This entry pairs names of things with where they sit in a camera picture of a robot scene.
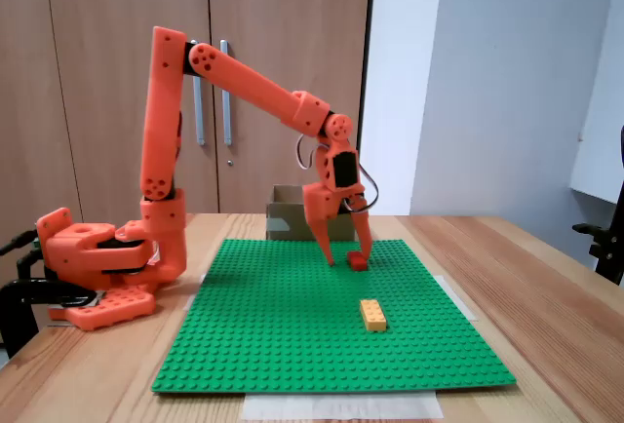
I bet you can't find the red lego block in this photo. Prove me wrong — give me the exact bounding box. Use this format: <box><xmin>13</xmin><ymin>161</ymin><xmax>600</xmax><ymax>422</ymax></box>
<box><xmin>346</xmin><ymin>250</ymin><xmax>370</xmax><ymax>273</ymax></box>

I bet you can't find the cardboard box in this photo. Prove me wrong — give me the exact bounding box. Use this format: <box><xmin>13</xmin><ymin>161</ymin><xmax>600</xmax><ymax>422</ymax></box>
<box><xmin>265</xmin><ymin>184</ymin><xmax>358</xmax><ymax>243</ymax></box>

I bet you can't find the yellow lego block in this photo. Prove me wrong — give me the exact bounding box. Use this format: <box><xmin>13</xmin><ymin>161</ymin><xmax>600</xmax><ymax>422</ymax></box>
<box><xmin>359</xmin><ymin>297</ymin><xmax>390</xmax><ymax>332</ymax></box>

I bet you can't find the green lego baseplate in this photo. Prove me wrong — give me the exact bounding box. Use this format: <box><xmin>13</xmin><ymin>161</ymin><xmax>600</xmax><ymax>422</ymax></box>
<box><xmin>150</xmin><ymin>239</ymin><xmax>518</xmax><ymax>396</ymax></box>

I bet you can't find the wide translucent tape strip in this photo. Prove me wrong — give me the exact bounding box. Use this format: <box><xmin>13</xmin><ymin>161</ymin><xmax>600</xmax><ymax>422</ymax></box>
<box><xmin>242</xmin><ymin>391</ymin><xmax>445</xmax><ymax>422</ymax></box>

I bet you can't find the wooden cabinet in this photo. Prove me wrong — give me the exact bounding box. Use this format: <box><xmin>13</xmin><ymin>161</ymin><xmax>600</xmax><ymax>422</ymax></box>
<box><xmin>0</xmin><ymin>0</ymin><xmax>376</xmax><ymax>217</ymax></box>

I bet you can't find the black chair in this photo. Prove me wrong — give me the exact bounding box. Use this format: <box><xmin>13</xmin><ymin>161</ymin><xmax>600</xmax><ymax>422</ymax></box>
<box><xmin>572</xmin><ymin>124</ymin><xmax>624</xmax><ymax>288</ymax></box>

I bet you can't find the white board panel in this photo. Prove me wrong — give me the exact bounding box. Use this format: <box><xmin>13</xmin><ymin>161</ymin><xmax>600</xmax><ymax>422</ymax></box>
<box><xmin>568</xmin><ymin>0</ymin><xmax>624</xmax><ymax>206</ymax></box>

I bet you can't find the black table clamp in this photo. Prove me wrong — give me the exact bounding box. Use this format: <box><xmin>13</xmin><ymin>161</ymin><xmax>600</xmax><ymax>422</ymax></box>
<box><xmin>0</xmin><ymin>230</ymin><xmax>98</xmax><ymax>360</ymax></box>

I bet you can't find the metal cabinet handle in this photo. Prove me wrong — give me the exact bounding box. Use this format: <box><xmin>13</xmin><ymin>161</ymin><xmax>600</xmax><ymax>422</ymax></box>
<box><xmin>190</xmin><ymin>39</ymin><xmax>207</xmax><ymax>147</ymax></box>
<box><xmin>219</xmin><ymin>39</ymin><xmax>234</xmax><ymax>147</ymax></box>

